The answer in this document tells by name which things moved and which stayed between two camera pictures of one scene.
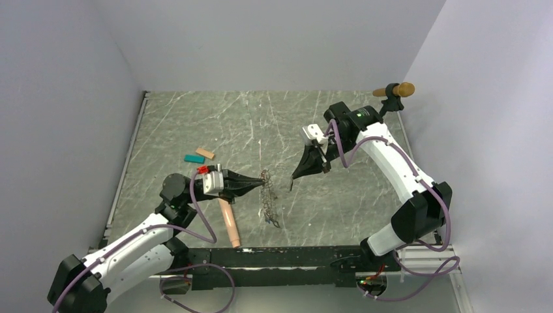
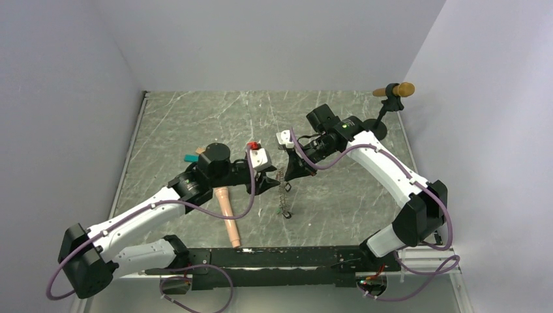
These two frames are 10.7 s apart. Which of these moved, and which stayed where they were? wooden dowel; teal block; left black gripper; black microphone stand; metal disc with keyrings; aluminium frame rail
Moved: metal disc with keyrings; left black gripper
Stayed: teal block; aluminium frame rail; black microphone stand; wooden dowel
